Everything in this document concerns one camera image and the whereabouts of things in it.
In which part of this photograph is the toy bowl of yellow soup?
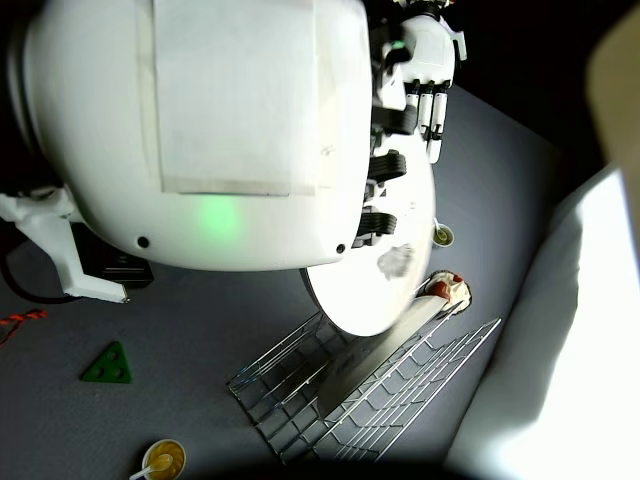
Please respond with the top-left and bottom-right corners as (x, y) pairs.
(128, 438), (188, 480)

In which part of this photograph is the toy bowl of olive soup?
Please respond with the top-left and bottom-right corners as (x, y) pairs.
(432, 219), (456, 250)

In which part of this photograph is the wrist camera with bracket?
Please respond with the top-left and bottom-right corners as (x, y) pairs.
(0, 185), (155, 305)
(447, 28), (470, 62)

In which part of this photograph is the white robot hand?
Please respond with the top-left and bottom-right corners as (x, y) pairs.
(374, 14), (457, 166)
(19, 0), (420, 274)

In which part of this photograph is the white backdrop cloth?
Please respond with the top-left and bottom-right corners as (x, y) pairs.
(444, 162), (640, 480)

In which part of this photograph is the wire dish rack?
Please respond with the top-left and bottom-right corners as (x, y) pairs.
(224, 309), (503, 464)

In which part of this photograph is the beige blurred object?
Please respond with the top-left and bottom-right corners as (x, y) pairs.
(584, 7), (640, 176)

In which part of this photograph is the white plate with leaf print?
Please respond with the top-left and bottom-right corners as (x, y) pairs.
(299, 130), (435, 337)
(317, 294), (448, 419)

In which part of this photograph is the grey tablecloth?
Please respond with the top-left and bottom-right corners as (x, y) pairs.
(0, 79), (574, 480)

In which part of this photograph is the toy cupcake with strawberry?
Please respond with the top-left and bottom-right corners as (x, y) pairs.
(424, 269), (474, 319)

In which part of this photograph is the green triangle block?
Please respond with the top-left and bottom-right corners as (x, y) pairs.
(79, 341), (134, 385)

